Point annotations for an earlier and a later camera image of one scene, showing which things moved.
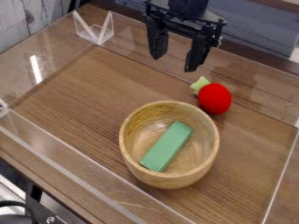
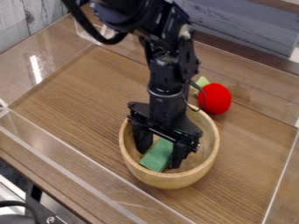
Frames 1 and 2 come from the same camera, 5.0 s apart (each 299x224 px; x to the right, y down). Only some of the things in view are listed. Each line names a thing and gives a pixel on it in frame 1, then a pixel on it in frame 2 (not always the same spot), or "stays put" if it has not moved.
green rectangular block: x=171 y=141 stays put
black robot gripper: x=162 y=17 → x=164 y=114
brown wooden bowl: x=144 y=127 stays put
